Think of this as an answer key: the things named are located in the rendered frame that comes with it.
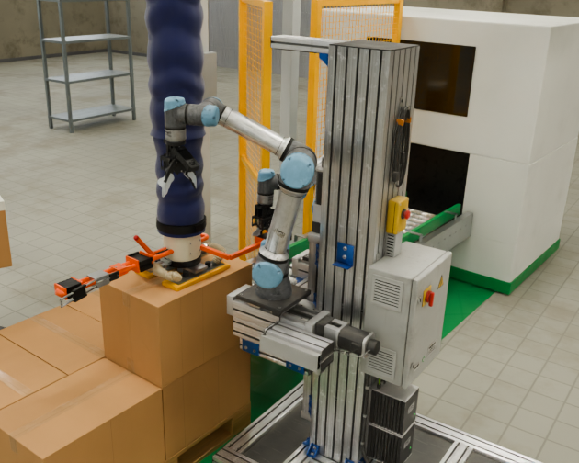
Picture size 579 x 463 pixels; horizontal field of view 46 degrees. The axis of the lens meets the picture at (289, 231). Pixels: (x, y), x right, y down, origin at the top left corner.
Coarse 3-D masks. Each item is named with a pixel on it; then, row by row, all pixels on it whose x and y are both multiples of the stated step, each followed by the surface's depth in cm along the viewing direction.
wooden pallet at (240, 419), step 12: (240, 408) 350; (228, 420) 343; (240, 420) 352; (216, 432) 351; (228, 432) 351; (192, 444) 324; (204, 444) 342; (216, 444) 342; (180, 456) 333; (192, 456) 333; (204, 456) 334
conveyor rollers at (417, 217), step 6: (414, 210) 525; (420, 210) 524; (414, 216) 515; (420, 216) 513; (426, 216) 519; (432, 216) 516; (408, 222) 500; (414, 222) 499; (420, 222) 503; (408, 228) 490; (438, 228) 495; (426, 234) 482; (294, 276) 412; (252, 282) 398; (294, 282) 401
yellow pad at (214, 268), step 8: (208, 264) 313; (216, 264) 318; (224, 264) 319; (184, 272) 303; (200, 272) 309; (208, 272) 311; (216, 272) 313; (168, 280) 301; (184, 280) 301; (192, 280) 302; (200, 280) 306; (176, 288) 295
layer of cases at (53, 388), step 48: (0, 336) 333; (48, 336) 334; (96, 336) 336; (0, 384) 296; (48, 384) 297; (96, 384) 298; (144, 384) 299; (192, 384) 313; (240, 384) 344; (0, 432) 269; (48, 432) 267; (96, 432) 271; (144, 432) 294; (192, 432) 322
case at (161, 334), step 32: (128, 288) 297; (160, 288) 298; (192, 288) 299; (224, 288) 314; (128, 320) 298; (160, 320) 285; (192, 320) 302; (224, 320) 320; (128, 352) 306; (160, 352) 290; (192, 352) 307; (160, 384) 296
